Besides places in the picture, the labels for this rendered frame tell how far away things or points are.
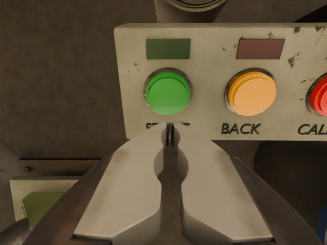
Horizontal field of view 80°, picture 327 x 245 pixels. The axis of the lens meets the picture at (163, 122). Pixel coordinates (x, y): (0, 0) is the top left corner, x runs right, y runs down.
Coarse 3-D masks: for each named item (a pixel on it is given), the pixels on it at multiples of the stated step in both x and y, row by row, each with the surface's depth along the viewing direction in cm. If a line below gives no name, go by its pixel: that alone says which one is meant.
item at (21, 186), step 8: (16, 176) 75; (24, 176) 75; (32, 176) 75; (40, 176) 75; (48, 176) 75; (56, 176) 75; (64, 176) 75; (72, 176) 75; (80, 176) 75; (16, 184) 73; (24, 184) 72; (32, 184) 72; (40, 184) 72; (48, 184) 72; (56, 184) 72; (64, 184) 72; (72, 184) 72; (16, 192) 73; (24, 192) 73; (16, 200) 74; (16, 208) 74; (16, 216) 75
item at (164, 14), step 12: (156, 0) 29; (168, 0) 25; (180, 0) 24; (192, 0) 24; (204, 0) 24; (216, 0) 24; (156, 12) 36; (168, 12) 28; (180, 12) 26; (192, 12) 25; (204, 12) 26; (216, 12) 28
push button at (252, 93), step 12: (252, 72) 17; (240, 84) 17; (252, 84) 17; (264, 84) 17; (228, 96) 18; (240, 96) 17; (252, 96) 17; (264, 96) 17; (240, 108) 18; (252, 108) 18; (264, 108) 18
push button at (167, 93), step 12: (168, 72) 17; (156, 84) 17; (168, 84) 17; (180, 84) 17; (156, 96) 17; (168, 96) 17; (180, 96) 17; (156, 108) 18; (168, 108) 18; (180, 108) 18
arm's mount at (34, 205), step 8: (32, 192) 72; (40, 192) 72; (48, 192) 72; (56, 192) 72; (64, 192) 72; (24, 200) 67; (32, 200) 67; (40, 200) 67; (48, 200) 67; (56, 200) 67; (24, 208) 63; (32, 208) 63; (40, 208) 63; (48, 208) 63; (24, 216) 66; (32, 216) 59; (40, 216) 59; (32, 224) 55
